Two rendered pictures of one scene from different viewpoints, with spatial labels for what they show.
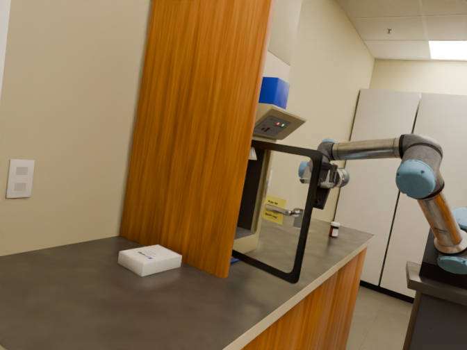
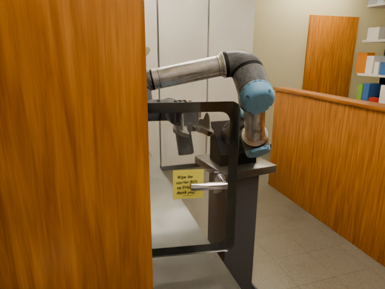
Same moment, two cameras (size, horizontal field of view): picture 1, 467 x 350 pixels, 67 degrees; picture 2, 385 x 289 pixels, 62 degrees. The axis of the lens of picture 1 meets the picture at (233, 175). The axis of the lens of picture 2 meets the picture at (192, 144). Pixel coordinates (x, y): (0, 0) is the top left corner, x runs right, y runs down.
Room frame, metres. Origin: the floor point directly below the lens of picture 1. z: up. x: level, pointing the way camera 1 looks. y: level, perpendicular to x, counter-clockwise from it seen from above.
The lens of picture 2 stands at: (0.60, 0.41, 1.50)
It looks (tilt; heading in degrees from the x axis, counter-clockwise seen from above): 16 degrees down; 310
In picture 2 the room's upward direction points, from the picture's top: straight up
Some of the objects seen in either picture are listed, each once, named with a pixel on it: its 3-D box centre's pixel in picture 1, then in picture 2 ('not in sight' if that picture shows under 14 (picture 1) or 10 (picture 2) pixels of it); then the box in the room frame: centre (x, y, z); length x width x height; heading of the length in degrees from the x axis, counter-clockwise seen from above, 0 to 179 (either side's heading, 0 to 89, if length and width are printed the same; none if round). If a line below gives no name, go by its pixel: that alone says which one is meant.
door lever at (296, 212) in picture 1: (281, 210); (208, 183); (1.03, -0.16, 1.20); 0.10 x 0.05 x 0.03; 50
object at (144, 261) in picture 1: (150, 259); not in sight; (1.09, 0.21, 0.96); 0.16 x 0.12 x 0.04; 144
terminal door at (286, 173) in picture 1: (267, 206); (176, 183); (1.10, -0.12, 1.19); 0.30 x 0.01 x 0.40; 50
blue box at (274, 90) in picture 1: (269, 93); not in sight; (1.23, -0.07, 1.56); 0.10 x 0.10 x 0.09; 59
